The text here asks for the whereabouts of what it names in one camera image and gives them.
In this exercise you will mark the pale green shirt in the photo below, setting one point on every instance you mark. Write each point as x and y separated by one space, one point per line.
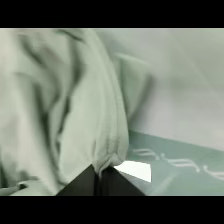
66 106

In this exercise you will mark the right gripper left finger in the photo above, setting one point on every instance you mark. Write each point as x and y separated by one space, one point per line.
83 185

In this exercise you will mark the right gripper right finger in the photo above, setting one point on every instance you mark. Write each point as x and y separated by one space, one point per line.
116 185

